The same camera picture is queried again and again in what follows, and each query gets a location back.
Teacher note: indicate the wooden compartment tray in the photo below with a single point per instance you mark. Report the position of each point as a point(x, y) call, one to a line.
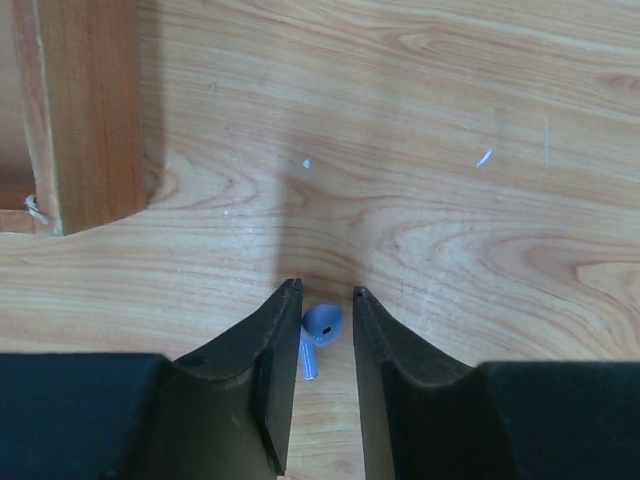
point(71, 131)

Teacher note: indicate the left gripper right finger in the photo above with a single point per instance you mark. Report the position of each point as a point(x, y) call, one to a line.
point(426, 415)

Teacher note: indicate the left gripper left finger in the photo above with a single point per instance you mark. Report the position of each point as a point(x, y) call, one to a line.
point(221, 411)

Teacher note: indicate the purple earbud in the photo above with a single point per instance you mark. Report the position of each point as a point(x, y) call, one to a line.
point(321, 325)

